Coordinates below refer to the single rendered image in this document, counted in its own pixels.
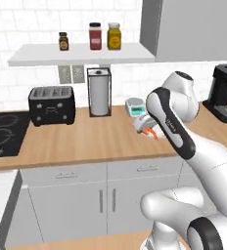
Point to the black coffee machine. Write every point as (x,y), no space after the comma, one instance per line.
(223,94)

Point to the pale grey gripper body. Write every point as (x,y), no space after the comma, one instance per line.
(145,123)

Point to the teal kitchen scale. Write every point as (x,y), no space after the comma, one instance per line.
(135,106)

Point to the grey wall cupboard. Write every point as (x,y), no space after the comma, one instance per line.
(197,29)

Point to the black toaster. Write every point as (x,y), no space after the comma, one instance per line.
(52,107)

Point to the white wall shelf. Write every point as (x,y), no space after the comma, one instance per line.
(82,53)

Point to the red jar black lid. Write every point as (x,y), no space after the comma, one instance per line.
(95,36)

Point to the orange meat piece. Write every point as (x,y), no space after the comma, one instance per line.
(153,134)

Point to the wide grey drawer front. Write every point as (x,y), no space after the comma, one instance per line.
(40,177)

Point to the grey cupboard door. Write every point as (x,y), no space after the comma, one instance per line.
(66,211)
(131,192)

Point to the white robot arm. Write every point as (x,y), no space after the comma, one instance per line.
(216,169)

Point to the yellow jar white lid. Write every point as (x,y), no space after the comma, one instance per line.
(114,36)

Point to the white paper towel roll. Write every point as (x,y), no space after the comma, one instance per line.
(99,94)

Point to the black hob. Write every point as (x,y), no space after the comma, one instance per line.
(4,133)

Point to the small brown jar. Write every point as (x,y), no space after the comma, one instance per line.
(64,41)

